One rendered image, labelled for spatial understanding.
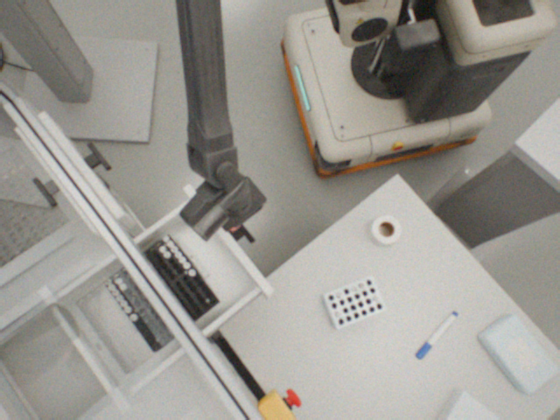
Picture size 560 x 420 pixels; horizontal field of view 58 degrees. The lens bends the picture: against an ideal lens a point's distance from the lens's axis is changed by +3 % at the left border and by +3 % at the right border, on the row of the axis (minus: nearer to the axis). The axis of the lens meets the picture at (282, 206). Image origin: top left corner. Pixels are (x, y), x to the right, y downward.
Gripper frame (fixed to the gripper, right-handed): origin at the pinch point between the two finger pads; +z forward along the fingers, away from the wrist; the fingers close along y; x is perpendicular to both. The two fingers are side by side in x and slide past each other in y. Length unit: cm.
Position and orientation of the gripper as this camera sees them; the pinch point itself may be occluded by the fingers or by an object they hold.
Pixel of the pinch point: (239, 213)
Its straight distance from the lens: 104.6
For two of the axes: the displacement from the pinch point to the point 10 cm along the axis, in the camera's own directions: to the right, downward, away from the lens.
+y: -7.7, 6.1, -1.8
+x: 6.3, 7.5, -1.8
